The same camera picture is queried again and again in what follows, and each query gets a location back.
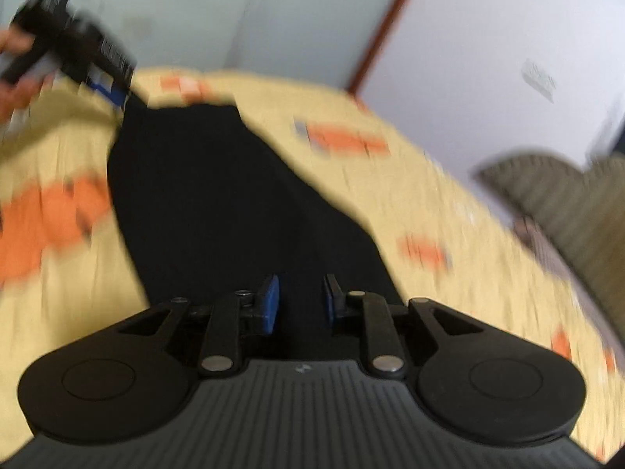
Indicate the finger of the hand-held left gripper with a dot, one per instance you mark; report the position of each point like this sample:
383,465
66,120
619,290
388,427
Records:
110,89

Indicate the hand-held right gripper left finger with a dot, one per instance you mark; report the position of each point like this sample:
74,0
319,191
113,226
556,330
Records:
269,303

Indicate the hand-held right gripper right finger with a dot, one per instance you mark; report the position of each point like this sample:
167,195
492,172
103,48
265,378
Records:
330,303

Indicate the black pants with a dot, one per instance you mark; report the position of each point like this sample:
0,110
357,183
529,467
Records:
219,195

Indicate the person's left hand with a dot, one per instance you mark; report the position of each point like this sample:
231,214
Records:
12,41

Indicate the frosted glass sliding door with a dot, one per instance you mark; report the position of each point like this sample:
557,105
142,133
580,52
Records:
219,10

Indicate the yellow printed bed sheet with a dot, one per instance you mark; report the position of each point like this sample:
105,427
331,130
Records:
439,195

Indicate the beige striped pillow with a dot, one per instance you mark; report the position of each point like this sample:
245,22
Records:
542,249

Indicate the green striped padded headboard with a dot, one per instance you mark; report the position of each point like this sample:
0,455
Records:
576,215

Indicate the brown wooden door frame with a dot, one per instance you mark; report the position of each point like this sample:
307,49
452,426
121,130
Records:
385,24

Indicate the white wall socket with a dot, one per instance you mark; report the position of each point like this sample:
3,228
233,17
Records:
531,71

